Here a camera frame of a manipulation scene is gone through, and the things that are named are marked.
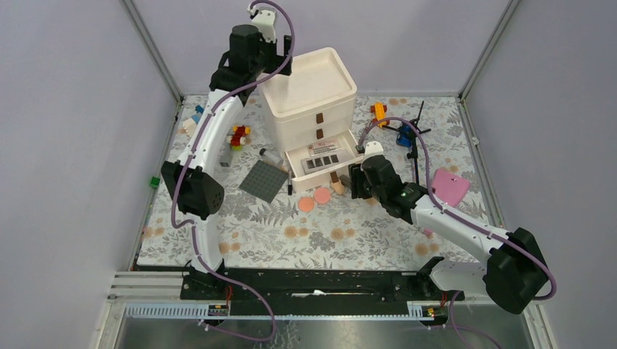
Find orange round makeup puff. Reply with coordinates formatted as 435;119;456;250
298;197;315;212

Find white drawer organizer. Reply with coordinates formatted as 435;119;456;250
258;47;362;192

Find red green white brick toy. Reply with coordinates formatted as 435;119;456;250
226;125;251;151

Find blue white stacked bricks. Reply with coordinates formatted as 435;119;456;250
181;105;204;137

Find grey brick pillar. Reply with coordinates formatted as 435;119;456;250
218;145;233;168

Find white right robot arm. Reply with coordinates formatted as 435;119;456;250
349;155;557;314

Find yellow red toy brick car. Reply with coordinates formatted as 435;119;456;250
370;103;389;128

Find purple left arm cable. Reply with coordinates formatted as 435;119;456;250
171;0;296;343

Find beige foundation bottle grey cap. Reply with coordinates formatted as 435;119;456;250
339;175;351;188

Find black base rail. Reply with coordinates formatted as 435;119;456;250
180;266;464;316

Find pink plastic scoop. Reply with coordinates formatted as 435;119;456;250
430;169;471;208

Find clear bottle black cap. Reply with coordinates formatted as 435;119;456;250
259;148;284;167

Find dark grey brick baseplate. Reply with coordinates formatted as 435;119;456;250
239;160;288;204

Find clear black mascara tube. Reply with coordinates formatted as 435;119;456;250
287;169;293;196

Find green small cube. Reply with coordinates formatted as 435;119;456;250
149;177;160;189

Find beige makeup sponge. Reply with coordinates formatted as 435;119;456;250
330;180;346;196

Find false eyelash box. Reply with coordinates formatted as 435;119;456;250
307;140;341;156

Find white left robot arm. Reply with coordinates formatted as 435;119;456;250
161;24;296;299

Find pink round makeup puff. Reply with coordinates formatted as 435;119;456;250
314;187;332;205

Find blue toy brick car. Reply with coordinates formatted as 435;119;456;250
396;121;416;148

